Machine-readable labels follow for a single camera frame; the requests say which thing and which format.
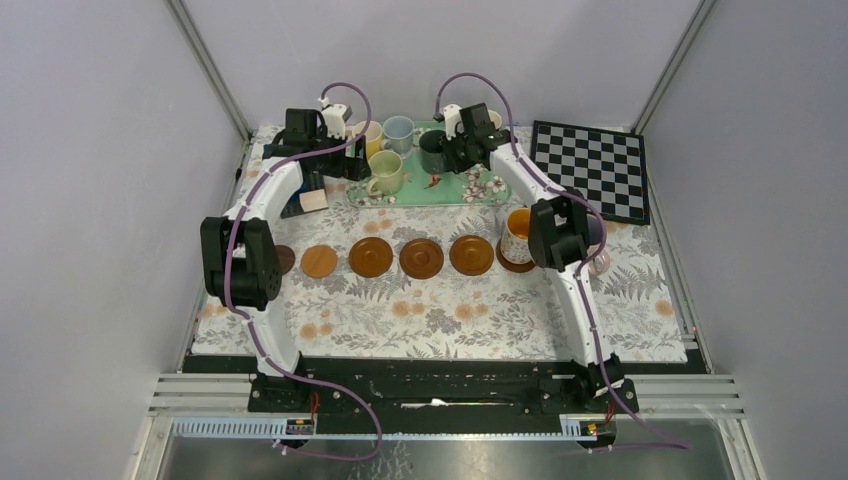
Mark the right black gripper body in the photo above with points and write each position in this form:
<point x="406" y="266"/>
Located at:
<point x="459" y="154"/>

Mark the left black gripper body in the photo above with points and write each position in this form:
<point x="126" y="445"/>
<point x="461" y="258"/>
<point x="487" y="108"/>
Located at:
<point x="340" y="165"/>

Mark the dark green mug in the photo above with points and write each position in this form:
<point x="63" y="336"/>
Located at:
<point x="431" y="152"/>

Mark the pale green mug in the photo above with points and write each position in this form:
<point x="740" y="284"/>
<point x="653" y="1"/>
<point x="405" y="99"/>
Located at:
<point x="387" y="175"/>

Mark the patterned mug orange inside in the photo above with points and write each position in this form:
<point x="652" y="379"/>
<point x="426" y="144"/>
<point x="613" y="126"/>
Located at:
<point x="514" y="243"/>

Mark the brown wooden coaster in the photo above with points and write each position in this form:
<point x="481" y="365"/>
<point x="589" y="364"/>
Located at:
<point x="370" y="257"/>
<point x="513" y="266"/>
<point x="421" y="258"/>
<point x="471" y="255"/>

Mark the small dark wooden coaster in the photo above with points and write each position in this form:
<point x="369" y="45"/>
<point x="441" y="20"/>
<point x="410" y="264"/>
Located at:
<point x="286" y="258"/>

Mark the small light wooden coaster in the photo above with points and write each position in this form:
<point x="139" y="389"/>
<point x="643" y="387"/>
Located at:
<point x="319" y="261"/>

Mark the black white chessboard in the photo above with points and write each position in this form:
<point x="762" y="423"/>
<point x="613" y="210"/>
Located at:
<point x="607" y="167"/>

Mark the pink mug purple inside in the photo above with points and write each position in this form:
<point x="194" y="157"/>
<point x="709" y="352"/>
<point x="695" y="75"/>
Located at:
<point x="599" y="248"/>

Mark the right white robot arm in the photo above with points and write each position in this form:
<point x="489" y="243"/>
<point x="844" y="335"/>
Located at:
<point x="560" y="235"/>

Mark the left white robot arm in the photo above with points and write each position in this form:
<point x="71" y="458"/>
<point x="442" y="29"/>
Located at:
<point x="241" y="266"/>

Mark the green serving tray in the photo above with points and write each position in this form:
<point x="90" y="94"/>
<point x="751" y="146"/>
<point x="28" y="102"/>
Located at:
<point x="430" y="189"/>

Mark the light wooden block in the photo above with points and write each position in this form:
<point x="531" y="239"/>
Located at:
<point x="315" y="200"/>

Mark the yellow mug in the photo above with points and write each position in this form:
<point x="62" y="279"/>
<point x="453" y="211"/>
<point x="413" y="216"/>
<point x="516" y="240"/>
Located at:
<point x="373" y="136"/>

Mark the light blue mug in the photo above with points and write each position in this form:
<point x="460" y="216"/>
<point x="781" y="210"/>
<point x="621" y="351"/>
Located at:
<point x="398" y="135"/>

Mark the dark base plate with blocks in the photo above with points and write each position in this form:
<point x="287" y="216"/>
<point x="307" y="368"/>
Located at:
<point x="292" y="207"/>

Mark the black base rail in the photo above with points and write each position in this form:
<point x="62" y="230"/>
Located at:
<point x="347" y="396"/>

